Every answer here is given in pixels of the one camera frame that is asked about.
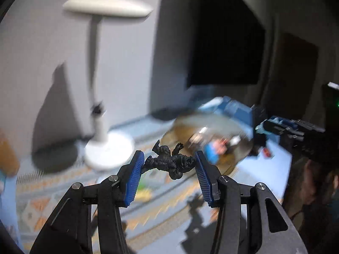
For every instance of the green translucent toy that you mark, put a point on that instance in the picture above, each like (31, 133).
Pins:
(143, 184)

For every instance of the black monitor screen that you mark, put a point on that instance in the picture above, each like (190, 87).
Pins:
(228, 45)

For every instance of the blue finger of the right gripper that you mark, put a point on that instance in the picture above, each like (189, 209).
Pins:
(283, 127)

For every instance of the black monster figurine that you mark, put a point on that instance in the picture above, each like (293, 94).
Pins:
(173, 162)

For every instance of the blue box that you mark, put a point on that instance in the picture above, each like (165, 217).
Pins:
(229, 107)

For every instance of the white desk lamp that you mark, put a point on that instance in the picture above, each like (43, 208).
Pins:
(106, 149)

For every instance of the red small bottle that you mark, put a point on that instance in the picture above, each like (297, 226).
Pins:
(267, 153)

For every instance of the yellow rectangular case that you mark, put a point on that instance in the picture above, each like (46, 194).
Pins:
(143, 195)

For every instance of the ribbed amber glass bowl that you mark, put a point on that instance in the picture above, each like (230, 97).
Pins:
(197, 130)

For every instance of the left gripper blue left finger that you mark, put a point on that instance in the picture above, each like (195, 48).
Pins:
(129, 176)

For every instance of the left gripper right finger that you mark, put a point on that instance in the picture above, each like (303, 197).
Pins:
(208, 175)

